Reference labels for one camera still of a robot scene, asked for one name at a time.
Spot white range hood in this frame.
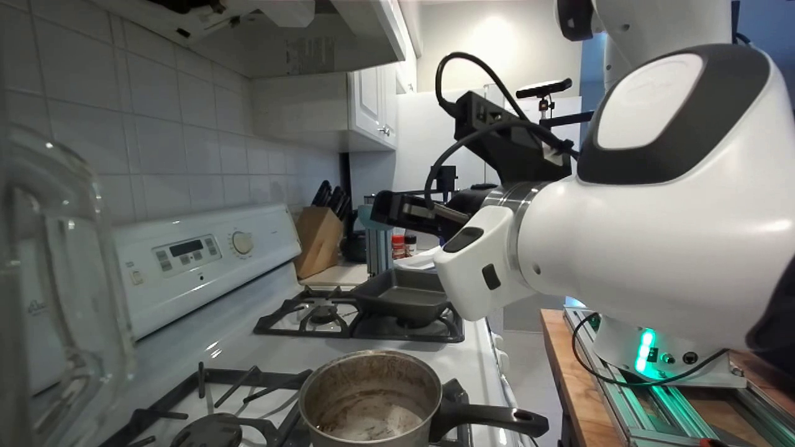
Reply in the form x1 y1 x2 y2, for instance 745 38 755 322
96 0 413 80

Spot white gas stove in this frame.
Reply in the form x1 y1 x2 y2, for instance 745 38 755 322
91 206 506 447

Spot grey square baking pan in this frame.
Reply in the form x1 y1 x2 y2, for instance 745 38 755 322
352 270 447 325

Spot black stove grate right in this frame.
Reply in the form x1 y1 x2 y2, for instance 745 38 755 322
254 289 464 344

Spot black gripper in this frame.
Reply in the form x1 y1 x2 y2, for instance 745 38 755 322
371 191 481 241

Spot white upper cabinet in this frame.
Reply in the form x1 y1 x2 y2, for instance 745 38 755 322
250 62 403 157

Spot black stove grate left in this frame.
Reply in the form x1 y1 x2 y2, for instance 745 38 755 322
101 368 468 447

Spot black camera on stand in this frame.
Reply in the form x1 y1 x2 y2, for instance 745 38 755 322
515 77 593 129

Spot steel saucepan black handle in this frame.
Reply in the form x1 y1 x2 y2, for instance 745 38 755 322
299 351 548 447

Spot wooden knife block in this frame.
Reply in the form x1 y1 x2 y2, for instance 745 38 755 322
296 182 343 278

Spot aluminium frame stand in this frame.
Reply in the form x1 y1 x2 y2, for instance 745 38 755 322
360 197 392 277

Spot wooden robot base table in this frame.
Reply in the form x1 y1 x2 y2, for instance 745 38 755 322
540 308 795 447

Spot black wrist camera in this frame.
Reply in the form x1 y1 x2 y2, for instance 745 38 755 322
450 92 571 185

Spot glass blender jar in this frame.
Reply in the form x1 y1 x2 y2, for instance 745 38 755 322
0 125 131 447

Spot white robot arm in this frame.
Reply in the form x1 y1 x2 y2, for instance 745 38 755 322
372 0 795 385

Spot black stove grate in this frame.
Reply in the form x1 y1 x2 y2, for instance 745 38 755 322
101 368 468 447
254 289 464 344

